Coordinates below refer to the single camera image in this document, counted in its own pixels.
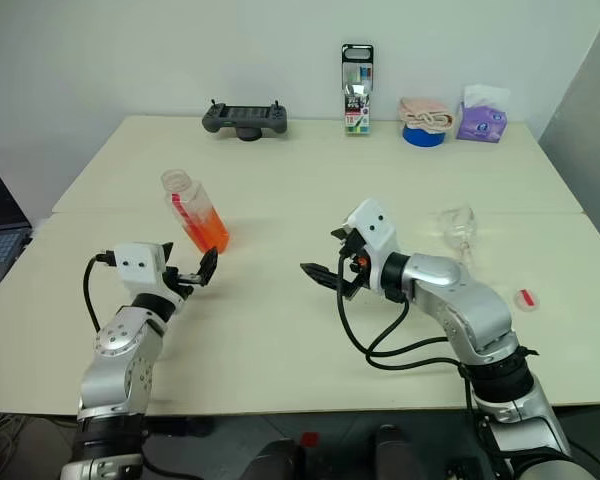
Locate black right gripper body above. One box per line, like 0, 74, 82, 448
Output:
336, 228, 375, 301

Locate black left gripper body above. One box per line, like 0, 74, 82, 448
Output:
163, 266, 209, 301

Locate bottle with orange liquid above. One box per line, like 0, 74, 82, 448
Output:
159, 168, 231, 256

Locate clear bottle cap red stripe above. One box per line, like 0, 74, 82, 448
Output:
513, 287, 541, 313

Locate clear wine glass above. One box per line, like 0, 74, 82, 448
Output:
428, 205, 482, 270

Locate blue tape roll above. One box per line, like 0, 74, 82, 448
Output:
401, 122, 448, 150

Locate marker pen pack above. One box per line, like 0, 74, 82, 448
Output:
339, 43, 377, 138

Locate pink folded towel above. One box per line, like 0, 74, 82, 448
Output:
397, 96, 456, 136

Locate dark grey handheld controller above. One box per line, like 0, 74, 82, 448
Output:
201, 99, 290, 136

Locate purple tissue box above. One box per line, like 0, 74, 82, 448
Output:
454, 83, 513, 146

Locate dark rounded shape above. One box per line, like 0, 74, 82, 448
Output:
239, 438, 307, 480

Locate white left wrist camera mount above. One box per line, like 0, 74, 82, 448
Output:
112, 242, 189, 307

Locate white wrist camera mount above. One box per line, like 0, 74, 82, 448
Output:
112, 242, 189, 307
342, 198, 399, 295

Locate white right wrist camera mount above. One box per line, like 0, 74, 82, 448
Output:
342, 198, 399, 295

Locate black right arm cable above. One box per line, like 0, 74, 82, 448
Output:
335, 243, 511, 480

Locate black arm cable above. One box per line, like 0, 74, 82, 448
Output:
335, 243, 511, 480
82, 251, 117, 335

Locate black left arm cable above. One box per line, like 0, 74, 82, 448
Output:
82, 251, 117, 335

